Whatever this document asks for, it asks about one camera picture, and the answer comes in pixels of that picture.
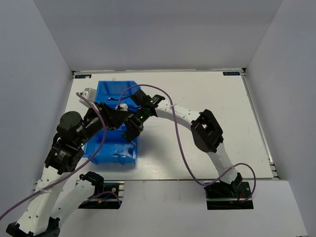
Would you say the green stubby phillips screwdriver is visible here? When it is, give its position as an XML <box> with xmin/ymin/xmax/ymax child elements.
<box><xmin>122</xmin><ymin>132</ymin><xmax>137</xmax><ymax>146</ymax></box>

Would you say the table logo sticker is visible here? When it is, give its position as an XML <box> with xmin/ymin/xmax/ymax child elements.
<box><xmin>223</xmin><ymin>71</ymin><xmax>240</xmax><ymax>76</ymax></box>
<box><xmin>75</xmin><ymin>74</ymin><xmax>92</xmax><ymax>79</ymax></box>

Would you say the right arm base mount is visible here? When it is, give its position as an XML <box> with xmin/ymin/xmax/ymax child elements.
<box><xmin>204</xmin><ymin>182</ymin><xmax>254</xmax><ymax>210</ymax></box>

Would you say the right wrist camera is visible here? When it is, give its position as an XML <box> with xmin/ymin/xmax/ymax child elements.
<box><xmin>115</xmin><ymin>103</ymin><xmax>128</xmax><ymax>111</ymax></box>

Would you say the left table logo sticker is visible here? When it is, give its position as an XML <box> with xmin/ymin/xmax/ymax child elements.
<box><xmin>75</xmin><ymin>74</ymin><xmax>92</xmax><ymax>79</ymax></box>

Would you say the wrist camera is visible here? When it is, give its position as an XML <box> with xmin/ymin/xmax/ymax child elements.
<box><xmin>79</xmin><ymin>88</ymin><xmax>97</xmax><ymax>103</ymax></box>
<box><xmin>115</xmin><ymin>103</ymin><xmax>128</xmax><ymax>111</ymax></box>

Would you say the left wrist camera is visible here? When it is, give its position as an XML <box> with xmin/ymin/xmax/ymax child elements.
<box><xmin>79</xmin><ymin>88</ymin><xmax>97</xmax><ymax>103</ymax></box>

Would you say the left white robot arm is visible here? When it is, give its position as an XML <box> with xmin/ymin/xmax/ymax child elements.
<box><xmin>6</xmin><ymin>103</ymin><xmax>131</xmax><ymax>237</ymax></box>

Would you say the blue plastic compartment bin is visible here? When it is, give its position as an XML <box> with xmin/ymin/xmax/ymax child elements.
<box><xmin>84</xmin><ymin>80</ymin><xmax>140</xmax><ymax>165</ymax></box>

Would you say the purple cable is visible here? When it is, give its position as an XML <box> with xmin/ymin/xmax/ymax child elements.
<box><xmin>118</xmin><ymin>84</ymin><xmax>256</xmax><ymax>203</ymax></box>
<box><xmin>0</xmin><ymin>92</ymin><xmax>123</xmax><ymax>220</ymax></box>

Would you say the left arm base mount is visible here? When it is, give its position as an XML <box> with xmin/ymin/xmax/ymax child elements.
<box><xmin>79</xmin><ymin>181</ymin><xmax>124</xmax><ymax>210</ymax></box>

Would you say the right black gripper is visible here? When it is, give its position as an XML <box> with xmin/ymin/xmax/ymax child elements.
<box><xmin>124</xmin><ymin>107</ymin><xmax>149</xmax><ymax>143</ymax></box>

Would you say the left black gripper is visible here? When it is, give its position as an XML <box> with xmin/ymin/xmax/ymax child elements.
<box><xmin>76</xmin><ymin>101</ymin><xmax>131</xmax><ymax>146</ymax></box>

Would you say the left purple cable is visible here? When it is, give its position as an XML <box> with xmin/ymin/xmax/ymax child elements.
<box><xmin>0</xmin><ymin>92</ymin><xmax>123</xmax><ymax>220</ymax></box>

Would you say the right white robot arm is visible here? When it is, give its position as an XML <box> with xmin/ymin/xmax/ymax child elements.
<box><xmin>122</xmin><ymin>89</ymin><xmax>242</xmax><ymax>197</ymax></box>

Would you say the right table logo sticker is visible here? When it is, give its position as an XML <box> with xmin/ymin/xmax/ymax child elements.
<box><xmin>223</xmin><ymin>71</ymin><xmax>240</xmax><ymax>76</ymax></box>

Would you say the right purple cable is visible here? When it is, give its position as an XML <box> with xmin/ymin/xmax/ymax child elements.
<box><xmin>118</xmin><ymin>84</ymin><xmax>256</xmax><ymax>203</ymax></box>

